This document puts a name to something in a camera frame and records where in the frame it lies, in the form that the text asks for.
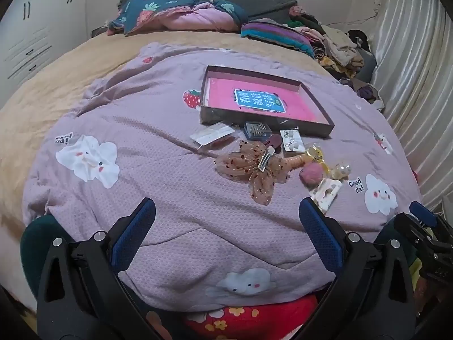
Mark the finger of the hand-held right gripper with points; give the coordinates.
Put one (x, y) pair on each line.
(412, 228)
(423, 213)

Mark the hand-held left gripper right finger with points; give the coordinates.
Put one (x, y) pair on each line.
(320, 230)

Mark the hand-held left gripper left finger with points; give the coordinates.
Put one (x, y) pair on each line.
(136, 225)

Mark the white comb hair clip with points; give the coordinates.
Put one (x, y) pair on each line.
(325, 191)

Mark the clear packet of yellow rings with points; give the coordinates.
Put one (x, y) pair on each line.
(315, 154)

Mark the dark red hair clip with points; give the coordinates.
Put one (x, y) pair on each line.
(275, 144)

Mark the beige mesh bow hair clip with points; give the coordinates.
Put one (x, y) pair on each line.
(244, 164)

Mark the clear packet with white card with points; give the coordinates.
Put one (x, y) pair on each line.
(212, 134)

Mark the dark cardboard tray box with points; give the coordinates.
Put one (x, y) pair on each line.
(265, 122)

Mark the pearl hair accessory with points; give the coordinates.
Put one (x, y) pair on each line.
(339, 171)

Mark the white card with earrings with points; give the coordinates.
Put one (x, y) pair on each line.
(292, 141)

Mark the dark green cloth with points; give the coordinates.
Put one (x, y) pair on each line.
(39, 241)

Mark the purple printed blanket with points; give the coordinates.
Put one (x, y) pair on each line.
(159, 120)

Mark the red floral cloth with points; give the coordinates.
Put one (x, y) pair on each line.
(247, 317)

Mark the cream curtain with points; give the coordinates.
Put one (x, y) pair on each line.
(414, 78)

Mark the grey blue cushion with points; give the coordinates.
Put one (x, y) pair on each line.
(368, 65)

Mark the tan bed sheet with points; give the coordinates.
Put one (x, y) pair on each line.
(53, 78)

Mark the pile of clothes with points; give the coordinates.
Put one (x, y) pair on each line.
(339, 46)

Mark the striped pillow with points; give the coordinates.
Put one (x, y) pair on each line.
(276, 35)

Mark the floral blue and pink duvet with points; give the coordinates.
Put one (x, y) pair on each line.
(191, 17)

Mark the white wardrobe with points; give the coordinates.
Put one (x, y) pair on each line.
(35, 35)

